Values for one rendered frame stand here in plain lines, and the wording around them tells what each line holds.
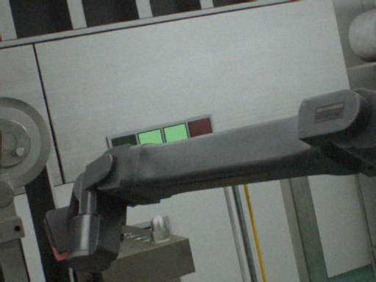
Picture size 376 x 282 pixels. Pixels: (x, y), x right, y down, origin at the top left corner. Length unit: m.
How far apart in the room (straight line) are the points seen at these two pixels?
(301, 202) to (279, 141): 1.25
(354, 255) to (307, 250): 2.76
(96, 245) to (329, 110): 0.39
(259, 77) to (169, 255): 0.63
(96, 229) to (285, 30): 0.98
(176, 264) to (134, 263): 0.08
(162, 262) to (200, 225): 2.97
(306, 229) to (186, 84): 0.56
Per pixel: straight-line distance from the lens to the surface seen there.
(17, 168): 1.23
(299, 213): 1.99
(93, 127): 1.61
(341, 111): 0.66
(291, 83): 1.81
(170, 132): 1.65
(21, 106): 1.24
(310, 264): 2.02
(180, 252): 1.28
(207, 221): 4.26
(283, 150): 0.74
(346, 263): 4.74
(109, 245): 0.96
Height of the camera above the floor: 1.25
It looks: 3 degrees down
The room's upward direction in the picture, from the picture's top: 12 degrees counter-clockwise
